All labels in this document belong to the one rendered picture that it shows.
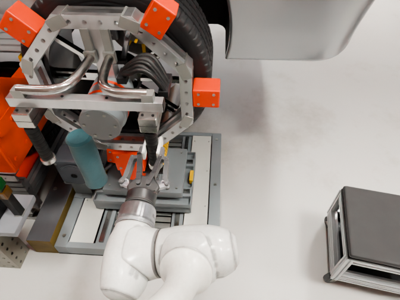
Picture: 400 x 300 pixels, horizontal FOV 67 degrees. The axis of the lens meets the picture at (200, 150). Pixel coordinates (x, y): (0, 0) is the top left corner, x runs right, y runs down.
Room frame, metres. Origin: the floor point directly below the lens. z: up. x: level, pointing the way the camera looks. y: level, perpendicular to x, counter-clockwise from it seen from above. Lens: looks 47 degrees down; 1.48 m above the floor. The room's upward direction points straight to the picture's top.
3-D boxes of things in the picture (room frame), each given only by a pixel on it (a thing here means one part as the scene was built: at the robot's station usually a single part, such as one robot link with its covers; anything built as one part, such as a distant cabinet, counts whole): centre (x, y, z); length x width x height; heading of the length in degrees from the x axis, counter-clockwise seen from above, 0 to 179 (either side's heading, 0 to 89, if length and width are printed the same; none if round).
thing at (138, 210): (0.38, 0.15, 0.83); 0.09 x 0.06 x 0.09; 86
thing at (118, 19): (0.85, 0.29, 0.85); 0.54 x 0.07 x 0.54; 86
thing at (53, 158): (0.63, 0.48, 0.83); 0.04 x 0.04 x 0.16
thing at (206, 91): (0.84, -0.02, 0.85); 0.09 x 0.08 x 0.07; 86
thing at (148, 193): (0.45, 0.15, 0.83); 0.09 x 0.08 x 0.07; 176
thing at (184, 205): (1.02, 0.29, 0.13); 0.50 x 0.36 x 0.10; 86
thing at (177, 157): (1.02, 0.28, 0.32); 0.40 x 0.30 x 0.28; 86
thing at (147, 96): (0.72, 0.20, 1.03); 0.19 x 0.18 x 0.11; 176
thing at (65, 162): (1.11, 0.59, 0.26); 0.42 x 0.18 x 0.35; 176
